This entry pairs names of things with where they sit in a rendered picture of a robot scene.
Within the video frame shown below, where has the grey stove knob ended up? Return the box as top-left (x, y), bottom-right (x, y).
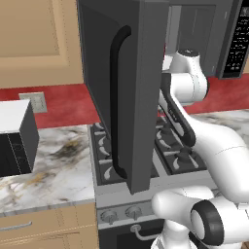
top-left (124, 205), bottom-right (143, 222)
top-left (100, 209), bottom-right (119, 226)

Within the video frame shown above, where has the tan drawer front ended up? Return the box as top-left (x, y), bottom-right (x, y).
top-left (0, 201), bottom-right (99, 249)

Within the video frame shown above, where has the black and white toaster oven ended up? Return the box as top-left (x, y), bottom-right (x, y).
top-left (0, 98), bottom-right (41, 178)

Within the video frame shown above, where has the silver drawer handle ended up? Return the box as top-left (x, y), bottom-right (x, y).
top-left (0, 221), bottom-right (34, 232)

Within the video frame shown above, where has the black gas hob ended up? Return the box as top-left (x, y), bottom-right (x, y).
top-left (89, 111), bottom-right (209, 189)

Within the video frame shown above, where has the dark grey microwave oven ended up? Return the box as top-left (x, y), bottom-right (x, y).
top-left (163, 0), bottom-right (249, 81)

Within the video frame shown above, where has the dark grey microwave door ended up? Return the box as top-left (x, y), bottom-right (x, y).
top-left (76, 0), bottom-right (171, 196)

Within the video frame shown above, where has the grey wall socket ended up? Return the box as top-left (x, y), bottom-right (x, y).
top-left (18, 91), bottom-right (49, 114)

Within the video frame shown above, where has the black oven door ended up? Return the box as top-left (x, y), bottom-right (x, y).
top-left (97, 219), bottom-right (170, 249)

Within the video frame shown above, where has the silver oven door handle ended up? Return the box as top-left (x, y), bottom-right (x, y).
top-left (129, 224), bottom-right (163, 243)

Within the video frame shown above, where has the tan wall cupboard door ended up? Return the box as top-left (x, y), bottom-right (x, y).
top-left (0, 0), bottom-right (85, 89)

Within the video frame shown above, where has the black microwave door handle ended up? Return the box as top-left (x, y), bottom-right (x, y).
top-left (109, 24), bottom-right (133, 180)

